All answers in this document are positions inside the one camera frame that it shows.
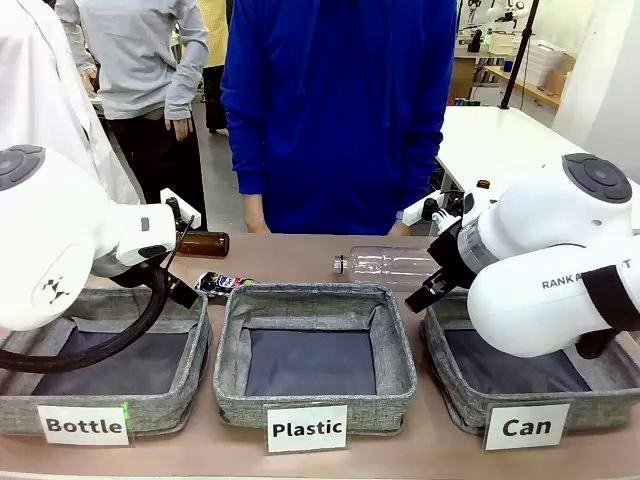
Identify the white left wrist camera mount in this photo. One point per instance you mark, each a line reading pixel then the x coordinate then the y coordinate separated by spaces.
pixel 187 212

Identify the blue person's left hand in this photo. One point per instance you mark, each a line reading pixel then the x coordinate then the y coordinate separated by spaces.
pixel 400 229

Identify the blue person's right hand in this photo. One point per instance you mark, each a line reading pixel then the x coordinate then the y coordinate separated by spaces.
pixel 255 212

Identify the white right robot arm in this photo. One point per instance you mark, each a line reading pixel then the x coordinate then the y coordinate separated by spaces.
pixel 540 250

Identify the stubby brown glass bottle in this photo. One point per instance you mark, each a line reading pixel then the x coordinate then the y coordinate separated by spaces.
pixel 205 245

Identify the blue person's right forearm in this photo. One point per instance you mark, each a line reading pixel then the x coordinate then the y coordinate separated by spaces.
pixel 247 160

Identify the grey fabric basket labelled Plastic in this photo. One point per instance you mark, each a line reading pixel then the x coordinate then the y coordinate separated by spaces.
pixel 315 305

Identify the person in grey sweater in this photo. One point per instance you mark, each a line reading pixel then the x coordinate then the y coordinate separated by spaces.
pixel 135 60

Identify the person in white coat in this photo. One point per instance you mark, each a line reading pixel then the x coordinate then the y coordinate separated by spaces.
pixel 40 90

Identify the white Bottle label sign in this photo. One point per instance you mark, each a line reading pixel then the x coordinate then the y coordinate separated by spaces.
pixel 84 425

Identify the grey fabric basket labelled Can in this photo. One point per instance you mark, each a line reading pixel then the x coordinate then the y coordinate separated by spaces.
pixel 450 360

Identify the grey fabric basket labelled Bottle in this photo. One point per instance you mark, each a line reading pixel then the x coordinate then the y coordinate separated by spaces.
pixel 125 415

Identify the black tripod pole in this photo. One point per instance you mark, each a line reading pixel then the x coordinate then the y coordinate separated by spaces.
pixel 515 70

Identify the white Can label sign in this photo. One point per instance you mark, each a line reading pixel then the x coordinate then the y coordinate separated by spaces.
pixel 526 426

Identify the crushed black drink can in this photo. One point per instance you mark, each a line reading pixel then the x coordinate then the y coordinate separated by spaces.
pixel 225 284

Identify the white storage boxes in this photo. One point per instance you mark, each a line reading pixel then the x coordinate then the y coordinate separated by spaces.
pixel 545 60

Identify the wooden workbench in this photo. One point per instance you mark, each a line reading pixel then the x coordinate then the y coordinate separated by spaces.
pixel 530 87

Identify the white background table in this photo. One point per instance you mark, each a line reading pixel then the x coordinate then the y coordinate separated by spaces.
pixel 500 140

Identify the blue person's left forearm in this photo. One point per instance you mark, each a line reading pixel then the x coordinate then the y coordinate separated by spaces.
pixel 425 170

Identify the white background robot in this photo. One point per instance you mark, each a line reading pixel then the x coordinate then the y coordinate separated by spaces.
pixel 505 10

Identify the person in blue sweater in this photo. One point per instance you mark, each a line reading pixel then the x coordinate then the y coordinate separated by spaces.
pixel 330 100

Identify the grey person's left hand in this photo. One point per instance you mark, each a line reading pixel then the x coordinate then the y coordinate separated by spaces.
pixel 182 129

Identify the white Plastic label sign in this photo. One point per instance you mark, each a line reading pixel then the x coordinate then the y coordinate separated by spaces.
pixel 306 428

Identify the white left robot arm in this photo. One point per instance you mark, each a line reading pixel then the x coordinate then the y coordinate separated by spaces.
pixel 60 225

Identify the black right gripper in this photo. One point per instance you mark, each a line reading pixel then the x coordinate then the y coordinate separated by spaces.
pixel 452 255

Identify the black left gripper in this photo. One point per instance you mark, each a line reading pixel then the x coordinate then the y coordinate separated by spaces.
pixel 180 292

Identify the grey person's right hand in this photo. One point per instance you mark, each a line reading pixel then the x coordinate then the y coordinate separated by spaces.
pixel 89 80

